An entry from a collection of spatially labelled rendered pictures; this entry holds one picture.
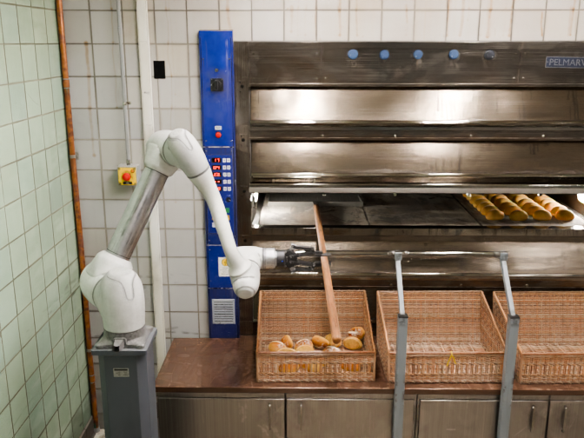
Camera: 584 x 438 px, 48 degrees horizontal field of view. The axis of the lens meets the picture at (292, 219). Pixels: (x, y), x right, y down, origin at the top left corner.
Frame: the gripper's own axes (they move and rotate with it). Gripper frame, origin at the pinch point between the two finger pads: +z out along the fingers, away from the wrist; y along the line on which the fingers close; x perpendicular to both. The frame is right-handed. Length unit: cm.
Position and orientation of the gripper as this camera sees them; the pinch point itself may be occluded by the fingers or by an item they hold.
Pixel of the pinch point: (322, 258)
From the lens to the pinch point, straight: 286.2
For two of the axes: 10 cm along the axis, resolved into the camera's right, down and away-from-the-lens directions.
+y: 0.0, 9.6, 2.6
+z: 10.0, 0.0, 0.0
